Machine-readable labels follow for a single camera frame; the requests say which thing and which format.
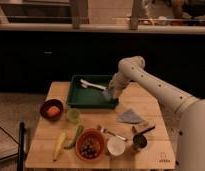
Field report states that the green cucumber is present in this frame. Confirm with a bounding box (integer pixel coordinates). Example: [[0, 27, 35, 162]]
[[64, 125, 84, 150]]

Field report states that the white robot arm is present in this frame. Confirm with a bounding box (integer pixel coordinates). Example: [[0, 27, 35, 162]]
[[109, 56, 205, 171]]

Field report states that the orange bowl with grapes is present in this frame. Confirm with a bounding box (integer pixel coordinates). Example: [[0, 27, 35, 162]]
[[75, 128, 105, 162]]

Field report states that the dark brown bowl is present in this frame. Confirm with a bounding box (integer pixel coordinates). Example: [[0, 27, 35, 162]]
[[40, 99, 63, 121]]

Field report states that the green cup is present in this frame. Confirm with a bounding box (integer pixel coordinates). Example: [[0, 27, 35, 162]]
[[66, 108, 80, 124]]

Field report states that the black chair frame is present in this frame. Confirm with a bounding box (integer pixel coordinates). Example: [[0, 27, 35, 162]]
[[0, 122, 26, 171]]

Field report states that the wooden brush block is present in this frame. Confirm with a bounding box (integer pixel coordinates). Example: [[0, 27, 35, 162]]
[[132, 122, 156, 134]]

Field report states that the blue sponge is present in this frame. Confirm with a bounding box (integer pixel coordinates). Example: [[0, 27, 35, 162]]
[[102, 89, 112, 101]]

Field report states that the green plastic tray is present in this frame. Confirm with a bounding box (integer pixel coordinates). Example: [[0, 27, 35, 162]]
[[67, 75, 119, 109]]

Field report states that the white plastic utensil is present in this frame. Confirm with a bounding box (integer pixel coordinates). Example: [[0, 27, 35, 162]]
[[80, 79, 108, 91]]

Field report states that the yellow corn cob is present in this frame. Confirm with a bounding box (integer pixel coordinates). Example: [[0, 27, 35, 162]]
[[53, 132, 67, 161]]

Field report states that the metal fork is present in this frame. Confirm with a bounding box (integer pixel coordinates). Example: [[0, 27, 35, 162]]
[[97, 125, 128, 142]]

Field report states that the orange fruit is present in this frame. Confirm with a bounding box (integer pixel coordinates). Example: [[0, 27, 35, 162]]
[[47, 106, 60, 117]]

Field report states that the white cup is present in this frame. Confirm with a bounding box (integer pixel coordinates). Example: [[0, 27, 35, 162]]
[[107, 137, 126, 156]]

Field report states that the grey folded cloth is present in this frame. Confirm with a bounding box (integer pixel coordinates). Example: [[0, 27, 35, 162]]
[[117, 109, 141, 124]]

